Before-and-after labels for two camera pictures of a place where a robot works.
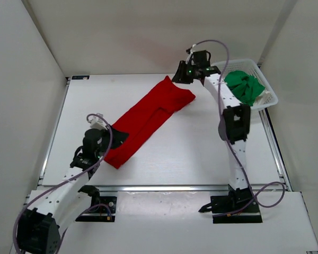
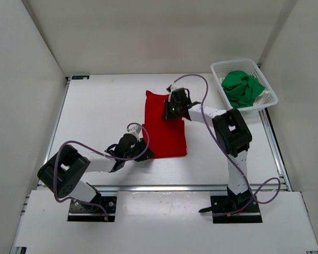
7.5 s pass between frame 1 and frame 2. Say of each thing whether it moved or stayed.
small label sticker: stayed
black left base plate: stayed
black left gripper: moved
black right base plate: stayed
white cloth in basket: stayed
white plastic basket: stayed
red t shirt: moved
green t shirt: stayed
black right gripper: moved
